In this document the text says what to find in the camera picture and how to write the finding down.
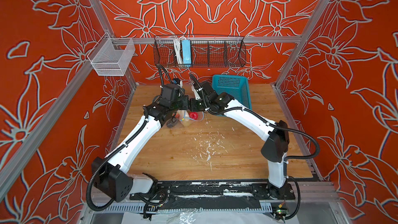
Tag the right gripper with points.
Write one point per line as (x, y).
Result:
(192, 105)

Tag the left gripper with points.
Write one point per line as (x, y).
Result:
(184, 100)

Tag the dark avocado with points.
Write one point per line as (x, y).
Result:
(172, 122)

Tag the red fruit front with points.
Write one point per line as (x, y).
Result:
(194, 115)

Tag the clear zip top bag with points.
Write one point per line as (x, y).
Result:
(185, 117)

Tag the yellow potato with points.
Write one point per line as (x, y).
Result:
(186, 122)

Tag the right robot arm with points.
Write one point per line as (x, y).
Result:
(274, 134)

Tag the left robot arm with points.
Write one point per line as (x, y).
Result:
(110, 174)

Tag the turquoise plastic basket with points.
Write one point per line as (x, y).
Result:
(239, 87)

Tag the light blue box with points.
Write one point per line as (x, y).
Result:
(186, 52)

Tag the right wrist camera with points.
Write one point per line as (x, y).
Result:
(203, 89)

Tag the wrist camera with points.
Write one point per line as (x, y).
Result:
(172, 92)
(203, 89)

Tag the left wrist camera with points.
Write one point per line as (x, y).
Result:
(172, 92)

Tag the black wire wall basket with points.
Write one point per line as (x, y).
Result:
(206, 51)

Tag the clear wire wall basket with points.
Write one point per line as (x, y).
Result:
(112, 56)

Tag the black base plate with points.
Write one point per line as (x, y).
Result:
(258, 189)

